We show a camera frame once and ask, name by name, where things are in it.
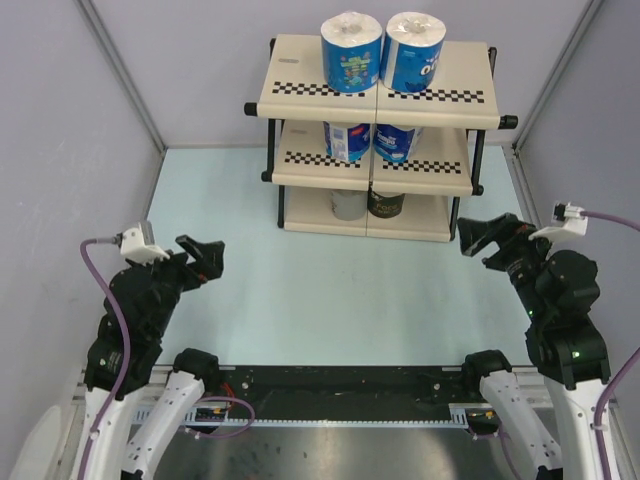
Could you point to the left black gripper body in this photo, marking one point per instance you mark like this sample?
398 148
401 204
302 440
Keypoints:
173 276

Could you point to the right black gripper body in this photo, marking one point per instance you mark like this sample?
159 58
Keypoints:
521 260

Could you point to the white roll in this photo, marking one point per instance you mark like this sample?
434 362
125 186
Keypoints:
385 205

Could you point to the blue Tempo paper roll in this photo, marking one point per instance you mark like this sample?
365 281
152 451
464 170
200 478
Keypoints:
396 143

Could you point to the grey paper roll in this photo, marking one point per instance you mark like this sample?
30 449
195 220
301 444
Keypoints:
348 205

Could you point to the blue-wrapped roll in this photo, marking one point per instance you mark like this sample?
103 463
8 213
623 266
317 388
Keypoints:
351 45
411 51
347 142

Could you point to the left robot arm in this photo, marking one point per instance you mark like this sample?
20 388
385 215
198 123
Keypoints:
117 372

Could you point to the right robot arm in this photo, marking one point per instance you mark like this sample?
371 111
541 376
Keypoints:
572 357

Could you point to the beige three-tier shelf rack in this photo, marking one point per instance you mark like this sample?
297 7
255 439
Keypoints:
456 112

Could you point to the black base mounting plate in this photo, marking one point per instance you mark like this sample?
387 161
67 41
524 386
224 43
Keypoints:
383 394

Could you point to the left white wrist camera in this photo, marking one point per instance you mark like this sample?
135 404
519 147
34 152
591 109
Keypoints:
137 244

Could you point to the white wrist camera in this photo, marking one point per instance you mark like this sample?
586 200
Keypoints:
568 223
137 244

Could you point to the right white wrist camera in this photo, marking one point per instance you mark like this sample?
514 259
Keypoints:
568 223

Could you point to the aluminium frame rail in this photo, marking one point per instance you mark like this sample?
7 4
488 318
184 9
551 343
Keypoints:
427 383

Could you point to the white slotted cable duct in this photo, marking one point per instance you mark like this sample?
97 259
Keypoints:
208 416

